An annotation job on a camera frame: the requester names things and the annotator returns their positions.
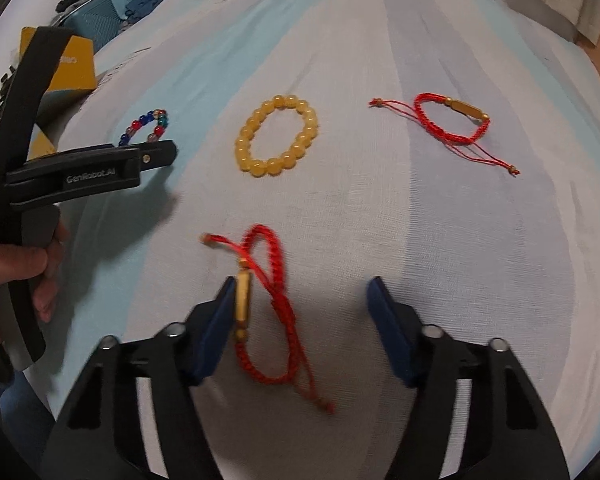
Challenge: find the teal suitcase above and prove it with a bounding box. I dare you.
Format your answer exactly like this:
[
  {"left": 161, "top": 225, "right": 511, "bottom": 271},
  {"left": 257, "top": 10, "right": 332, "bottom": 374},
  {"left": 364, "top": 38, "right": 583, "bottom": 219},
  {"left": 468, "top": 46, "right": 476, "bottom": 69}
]
[{"left": 67, "top": 0, "right": 131, "bottom": 51}]

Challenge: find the blue yellow cardboard box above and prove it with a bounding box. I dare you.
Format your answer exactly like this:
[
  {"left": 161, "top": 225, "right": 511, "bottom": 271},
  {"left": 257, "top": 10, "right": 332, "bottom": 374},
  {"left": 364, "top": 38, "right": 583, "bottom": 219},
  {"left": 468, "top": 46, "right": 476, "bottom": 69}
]
[{"left": 20, "top": 26, "right": 98, "bottom": 161}]

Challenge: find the person's left hand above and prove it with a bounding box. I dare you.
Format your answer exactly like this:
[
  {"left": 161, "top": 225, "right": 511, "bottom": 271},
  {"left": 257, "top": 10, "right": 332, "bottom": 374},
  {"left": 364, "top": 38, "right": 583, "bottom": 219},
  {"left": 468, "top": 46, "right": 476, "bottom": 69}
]
[{"left": 0, "top": 225, "right": 72, "bottom": 356}]

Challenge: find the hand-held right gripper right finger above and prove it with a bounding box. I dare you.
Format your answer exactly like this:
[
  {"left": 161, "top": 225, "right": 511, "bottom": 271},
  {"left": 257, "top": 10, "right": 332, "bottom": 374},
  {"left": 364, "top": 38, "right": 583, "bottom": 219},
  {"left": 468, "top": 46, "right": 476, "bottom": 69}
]
[{"left": 366, "top": 275, "right": 573, "bottom": 480}]

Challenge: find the red cord bracelet gold tube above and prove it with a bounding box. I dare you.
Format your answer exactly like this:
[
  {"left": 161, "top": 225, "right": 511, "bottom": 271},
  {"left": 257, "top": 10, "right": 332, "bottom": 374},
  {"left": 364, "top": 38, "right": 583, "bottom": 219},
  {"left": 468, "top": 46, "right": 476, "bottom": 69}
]
[{"left": 200, "top": 225, "right": 337, "bottom": 416}]

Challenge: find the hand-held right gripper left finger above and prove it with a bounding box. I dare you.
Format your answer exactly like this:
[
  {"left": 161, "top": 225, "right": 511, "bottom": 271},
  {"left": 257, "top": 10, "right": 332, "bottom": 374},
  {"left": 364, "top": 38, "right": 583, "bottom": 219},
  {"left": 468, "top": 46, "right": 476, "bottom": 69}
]
[{"left": 40, "top": 275, "right": 238, "bottom": 480}]

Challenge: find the multicolour glass bead bracelet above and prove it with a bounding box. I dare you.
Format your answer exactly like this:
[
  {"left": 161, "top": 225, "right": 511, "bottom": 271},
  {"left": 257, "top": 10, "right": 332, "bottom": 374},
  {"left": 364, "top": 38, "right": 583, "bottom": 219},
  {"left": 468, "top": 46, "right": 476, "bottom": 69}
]
[{"left": 119, "top": 108, "right": 172, "bottom": 148}]

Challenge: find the wooden headboard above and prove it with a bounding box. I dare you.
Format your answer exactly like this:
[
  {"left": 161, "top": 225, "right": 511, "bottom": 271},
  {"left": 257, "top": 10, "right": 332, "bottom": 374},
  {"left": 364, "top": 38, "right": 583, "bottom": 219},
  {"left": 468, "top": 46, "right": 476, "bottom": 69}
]
[{"left": 572, "top": 7, "right": 600, "bottom": 47}]

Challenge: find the yellow bead bracelet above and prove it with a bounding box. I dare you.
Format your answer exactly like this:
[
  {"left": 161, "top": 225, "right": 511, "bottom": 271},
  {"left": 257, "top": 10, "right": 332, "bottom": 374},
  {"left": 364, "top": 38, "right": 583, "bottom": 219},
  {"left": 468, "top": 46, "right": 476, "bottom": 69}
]
[{"left": 235, "top": 94, "right": 319, "bottom": 177}]

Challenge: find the red cord bracelet amber tube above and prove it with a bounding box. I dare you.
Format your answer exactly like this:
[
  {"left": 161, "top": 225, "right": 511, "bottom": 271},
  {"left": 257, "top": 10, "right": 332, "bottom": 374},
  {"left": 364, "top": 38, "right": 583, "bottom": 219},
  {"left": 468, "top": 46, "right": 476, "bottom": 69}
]
[{"left": 370, "top": 92, "right": 522, "bottom": 177}]

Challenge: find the dark blue folded cloth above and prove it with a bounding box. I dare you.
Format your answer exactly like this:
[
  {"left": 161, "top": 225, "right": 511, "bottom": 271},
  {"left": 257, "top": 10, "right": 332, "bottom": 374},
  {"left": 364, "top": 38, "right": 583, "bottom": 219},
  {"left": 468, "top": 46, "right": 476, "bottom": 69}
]
[{"left": 125, "top": 0, "right": 178, "bottom": 18}]

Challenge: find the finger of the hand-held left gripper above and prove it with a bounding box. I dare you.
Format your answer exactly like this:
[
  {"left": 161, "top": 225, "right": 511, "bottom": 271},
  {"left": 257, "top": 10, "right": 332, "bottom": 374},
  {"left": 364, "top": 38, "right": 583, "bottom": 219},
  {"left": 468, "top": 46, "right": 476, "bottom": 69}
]
[
  {"left": 0, "top": 26, "right": 77, "bottom": 241},
  {"left": 139, "top": 139, "right": 177, "bottom": 171}
]

